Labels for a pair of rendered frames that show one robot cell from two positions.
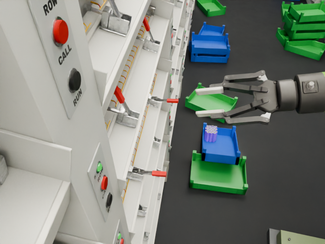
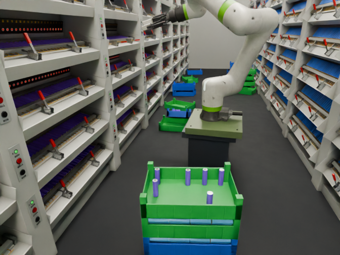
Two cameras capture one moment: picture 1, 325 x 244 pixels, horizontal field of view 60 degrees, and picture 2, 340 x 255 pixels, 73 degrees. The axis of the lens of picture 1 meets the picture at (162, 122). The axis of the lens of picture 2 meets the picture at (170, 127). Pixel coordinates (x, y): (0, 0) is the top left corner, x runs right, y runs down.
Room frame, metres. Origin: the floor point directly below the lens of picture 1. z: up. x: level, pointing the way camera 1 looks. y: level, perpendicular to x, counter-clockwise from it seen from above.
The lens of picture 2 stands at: (-1.13, -0.34, 0.85)
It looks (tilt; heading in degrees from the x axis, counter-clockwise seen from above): 23 degrees down; 3
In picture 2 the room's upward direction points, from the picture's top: 1 degrees counter-clockwise
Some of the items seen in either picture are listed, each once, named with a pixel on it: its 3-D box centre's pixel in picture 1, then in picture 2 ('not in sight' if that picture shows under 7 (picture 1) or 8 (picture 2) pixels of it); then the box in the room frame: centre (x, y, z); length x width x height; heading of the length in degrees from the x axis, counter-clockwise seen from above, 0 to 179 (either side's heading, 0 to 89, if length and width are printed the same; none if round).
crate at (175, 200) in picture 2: not in sight; (189, 187); (-0.49, -0.37, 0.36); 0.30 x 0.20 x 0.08; 90
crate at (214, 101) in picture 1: (211, 101); (179, 104); (1.44, -0.34, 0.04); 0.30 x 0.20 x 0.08; 57
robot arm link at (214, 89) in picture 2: not in sight; (214, 93); (0.26, -0.55, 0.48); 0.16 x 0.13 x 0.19; 124
